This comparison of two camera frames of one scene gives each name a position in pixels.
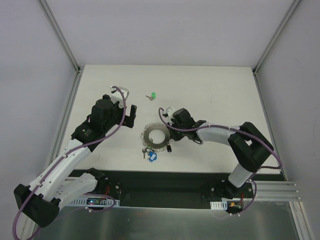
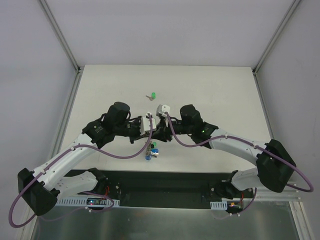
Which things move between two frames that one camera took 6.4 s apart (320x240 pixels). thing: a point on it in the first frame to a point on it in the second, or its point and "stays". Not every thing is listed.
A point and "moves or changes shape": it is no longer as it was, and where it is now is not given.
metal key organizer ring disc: (148, 142) moves or changes shape
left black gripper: (127, 120) to (137, 128)
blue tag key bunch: (150, 153) to (154, 152)
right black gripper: (173, 133) to (166, 129)
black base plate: (174, 190) stays
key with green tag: (153, 97) stays
